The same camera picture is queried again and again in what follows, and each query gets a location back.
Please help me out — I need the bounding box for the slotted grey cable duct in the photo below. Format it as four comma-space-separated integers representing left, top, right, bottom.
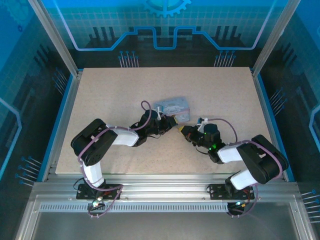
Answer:
39, 202, 237, 214

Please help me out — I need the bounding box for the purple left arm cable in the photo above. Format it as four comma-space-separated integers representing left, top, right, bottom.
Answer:
77, 100, 161, 189

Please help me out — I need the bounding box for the aluminium front rail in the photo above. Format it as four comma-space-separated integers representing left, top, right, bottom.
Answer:
32, 172, 301, 201

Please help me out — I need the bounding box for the light blue cartoon pouch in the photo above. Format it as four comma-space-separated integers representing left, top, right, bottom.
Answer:
152, 95, 193, 124

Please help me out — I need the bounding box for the aluminium side rail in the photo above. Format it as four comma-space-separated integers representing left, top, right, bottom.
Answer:
250, 68, 296, 182
41, 69, 84, 182

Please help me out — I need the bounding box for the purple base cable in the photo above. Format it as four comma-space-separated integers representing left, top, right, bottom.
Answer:
86, 184, 124, 220
228, 184, 260, 219

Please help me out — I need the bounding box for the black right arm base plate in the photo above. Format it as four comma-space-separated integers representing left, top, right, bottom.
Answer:
206, 183, 258, 201

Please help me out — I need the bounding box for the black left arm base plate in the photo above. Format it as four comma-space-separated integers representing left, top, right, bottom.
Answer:
75, 183, 123, 201

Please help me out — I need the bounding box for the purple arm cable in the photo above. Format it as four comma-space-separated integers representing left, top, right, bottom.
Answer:
205, 117, 284, 181
77, 100, 161, 189

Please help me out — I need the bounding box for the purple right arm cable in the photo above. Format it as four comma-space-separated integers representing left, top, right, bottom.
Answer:
205, 117, 284, 181

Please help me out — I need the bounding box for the aluminium frame post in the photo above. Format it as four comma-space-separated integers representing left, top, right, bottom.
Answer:
26, 0, 84, 77
251, 0, 302, 77

